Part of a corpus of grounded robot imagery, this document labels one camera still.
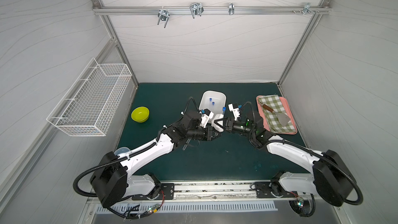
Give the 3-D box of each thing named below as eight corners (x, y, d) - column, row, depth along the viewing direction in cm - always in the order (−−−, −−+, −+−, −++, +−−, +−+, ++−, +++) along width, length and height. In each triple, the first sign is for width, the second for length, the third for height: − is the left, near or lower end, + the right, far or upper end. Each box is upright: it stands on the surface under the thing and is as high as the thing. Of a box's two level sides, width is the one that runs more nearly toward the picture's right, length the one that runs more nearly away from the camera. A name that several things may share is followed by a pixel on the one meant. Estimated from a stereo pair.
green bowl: (132, 124, 100) (128, 119, 95) (137, 111, 107) (133, 106, 102) (148, 124, 100) (145, 119, 95) (152, 111, 107) (149, 106, 102)
